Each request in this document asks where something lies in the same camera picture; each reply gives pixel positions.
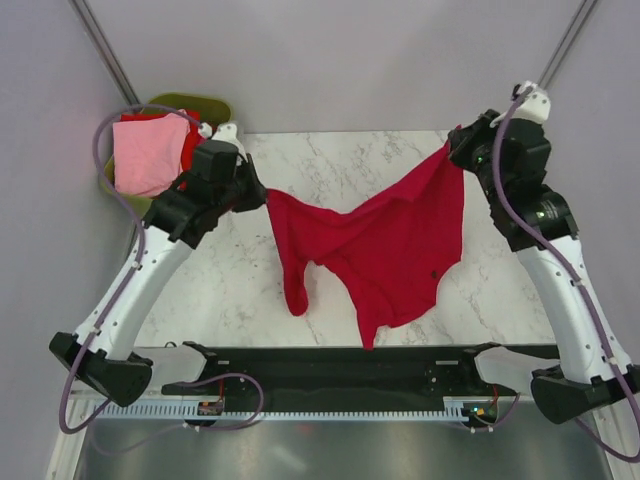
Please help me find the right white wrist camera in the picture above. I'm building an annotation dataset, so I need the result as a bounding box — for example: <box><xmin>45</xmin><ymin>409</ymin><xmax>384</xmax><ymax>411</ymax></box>
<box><xmin>512</xmin><ymin>81</ymin><xmax>551</xmax><ymax>125</ymax></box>

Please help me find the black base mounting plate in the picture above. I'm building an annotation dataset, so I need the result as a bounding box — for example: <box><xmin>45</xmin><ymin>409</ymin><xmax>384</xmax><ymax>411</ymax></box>
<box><xmin>162</xmin><ymin>345</ymin><xmax>515</xmax><ymax>412</ymax></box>

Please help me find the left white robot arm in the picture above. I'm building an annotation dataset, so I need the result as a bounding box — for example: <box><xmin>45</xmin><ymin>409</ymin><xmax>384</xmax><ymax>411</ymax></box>
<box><xmin>49</xmin><ymin>133</ymin><xmax>266</xmax><ymax>407</ymax></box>

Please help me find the right aluminium frame post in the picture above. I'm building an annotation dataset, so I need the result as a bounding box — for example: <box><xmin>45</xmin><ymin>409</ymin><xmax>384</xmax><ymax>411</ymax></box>
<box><xmin>538</xmin><ymin>0</ymin><xmax>600</xmax><ymax>90</ymax></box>

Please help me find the red folded shirt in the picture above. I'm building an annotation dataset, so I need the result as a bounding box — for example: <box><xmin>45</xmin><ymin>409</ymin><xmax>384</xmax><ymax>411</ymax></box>
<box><xmin>119</xmin><ymin>109</ymin><xmax>204</xmax><ymax>191</ymax></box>

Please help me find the white slotted cable duct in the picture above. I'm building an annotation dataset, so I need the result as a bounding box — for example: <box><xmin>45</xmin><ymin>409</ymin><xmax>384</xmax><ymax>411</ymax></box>
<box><xmin>98</xmin><ymin>397</ymin><xmax>497</xmax><ymax>423</ymax></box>

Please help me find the left aluminium frame post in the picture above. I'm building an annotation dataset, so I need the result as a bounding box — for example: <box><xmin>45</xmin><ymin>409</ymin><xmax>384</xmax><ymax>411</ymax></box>
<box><xmin>68</xmin><ymin>0</ymin><xmax>140</xmax><ymax>104</ymax></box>

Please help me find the aluminium frame post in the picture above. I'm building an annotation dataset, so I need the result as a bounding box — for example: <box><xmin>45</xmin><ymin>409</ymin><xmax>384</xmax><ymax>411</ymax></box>
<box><xmin>68</xmin><ymin>0</ymin><xmax>140</xmax><ymax>104</ymax></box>
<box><xmin>538</xmin><ymin>0</ymin><xmax>600</xmax><ymax>90</ymax></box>

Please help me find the light pink folded shirt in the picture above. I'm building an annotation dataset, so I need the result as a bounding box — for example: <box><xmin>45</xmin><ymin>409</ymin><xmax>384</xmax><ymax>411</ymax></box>
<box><xmin>111</xmin><ymin>112</ymin><xmax>190</xmax><ymax>198</ymax></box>

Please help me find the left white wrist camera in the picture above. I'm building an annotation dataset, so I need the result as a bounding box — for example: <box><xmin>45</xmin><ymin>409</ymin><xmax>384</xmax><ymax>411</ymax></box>
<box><xmin>198</xmin><ymin>121</ymin><xmax>246</xmax><ymax>160</ymax></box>

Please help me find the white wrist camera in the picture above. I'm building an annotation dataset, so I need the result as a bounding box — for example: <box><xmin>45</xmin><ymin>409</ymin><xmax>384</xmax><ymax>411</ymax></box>
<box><xmin>198</xmin><ymin>121</ymin><xmax>246</xmax><ymax>160</ymax></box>
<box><xmin>512</xmin><ymin>81</ymin><xmax>551</xmax><ymax>125</ymax></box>

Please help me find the crimson red t shirt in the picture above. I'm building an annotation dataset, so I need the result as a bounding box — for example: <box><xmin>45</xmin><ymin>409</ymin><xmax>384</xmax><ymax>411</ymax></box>
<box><xmin>267</xmin><ymin>146</ymin><xmax>464</xmax><ymax>349</ymax></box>

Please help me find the olive green basket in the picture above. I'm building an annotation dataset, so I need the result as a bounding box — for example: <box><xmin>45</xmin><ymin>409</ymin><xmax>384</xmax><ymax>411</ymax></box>
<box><xmin>94</xmin><ymin>92</ymin><xmax>234</xmax><ymax>217</ymax></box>

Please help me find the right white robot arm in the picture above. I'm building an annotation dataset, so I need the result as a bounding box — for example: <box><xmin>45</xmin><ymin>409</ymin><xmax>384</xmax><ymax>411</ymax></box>
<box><xmin>447</xmin><ymin>110</ymin><xmax>639</xmax><ymax>424</ymax></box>

